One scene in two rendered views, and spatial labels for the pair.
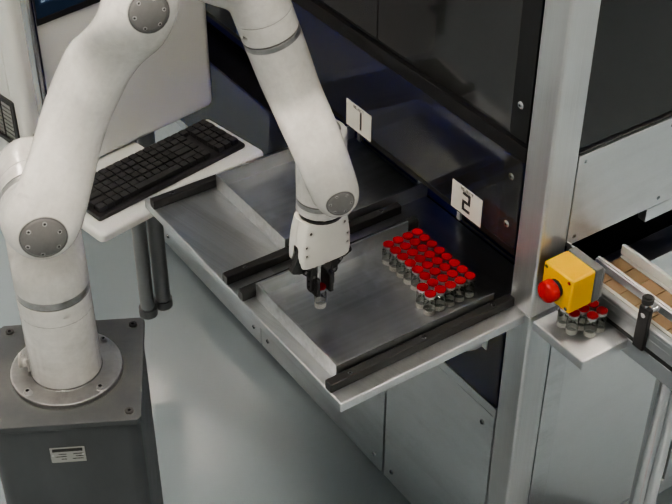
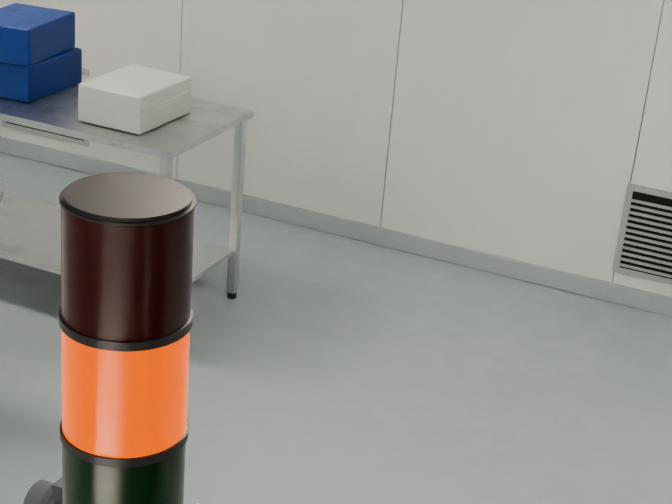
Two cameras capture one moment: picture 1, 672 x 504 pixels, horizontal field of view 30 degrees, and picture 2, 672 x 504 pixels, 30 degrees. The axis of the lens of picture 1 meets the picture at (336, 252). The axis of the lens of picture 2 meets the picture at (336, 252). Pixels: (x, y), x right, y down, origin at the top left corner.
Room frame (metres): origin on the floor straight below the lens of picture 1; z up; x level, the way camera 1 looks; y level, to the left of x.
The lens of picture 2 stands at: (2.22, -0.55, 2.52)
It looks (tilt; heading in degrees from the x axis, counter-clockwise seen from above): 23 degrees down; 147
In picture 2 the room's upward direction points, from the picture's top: 5 degrees clockwise
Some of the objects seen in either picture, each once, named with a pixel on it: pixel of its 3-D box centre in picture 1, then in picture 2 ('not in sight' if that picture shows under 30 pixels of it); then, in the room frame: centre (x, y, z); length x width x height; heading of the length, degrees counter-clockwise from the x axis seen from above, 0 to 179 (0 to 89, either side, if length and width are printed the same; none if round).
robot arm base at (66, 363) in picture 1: (60, 330); not in sight; (1.57, 0.46, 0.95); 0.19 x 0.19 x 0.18
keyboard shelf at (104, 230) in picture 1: (147, 169); not in sight; (2.28, 0.42, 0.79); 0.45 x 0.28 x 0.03; 135
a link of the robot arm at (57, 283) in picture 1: (40, 217); not in sight; (1.60, 0.47, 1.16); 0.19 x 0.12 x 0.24; 16
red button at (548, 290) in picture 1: (551, 289); not in sight; (1.63, -0.36, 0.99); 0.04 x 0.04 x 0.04; 34
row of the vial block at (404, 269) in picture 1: (413, 275); not in sight; (1.78, -0.14, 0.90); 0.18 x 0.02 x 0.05; 34
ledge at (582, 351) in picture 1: (585, 330); not in sight; (1.67, -0.44, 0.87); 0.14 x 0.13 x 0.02; 124
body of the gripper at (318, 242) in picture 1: (320, 231); not in sight; (1.70, 0.03, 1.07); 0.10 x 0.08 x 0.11; 124
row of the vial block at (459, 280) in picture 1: (432, 266); not in sight; (1.80, -0.18, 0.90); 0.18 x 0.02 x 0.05; 34
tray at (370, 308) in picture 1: (374, 295); not in sight; (1.73, -0.07, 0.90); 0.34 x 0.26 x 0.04; 124
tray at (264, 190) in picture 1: (321, 184); not in sight; (2.08, 0.03, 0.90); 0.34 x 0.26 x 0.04; 124
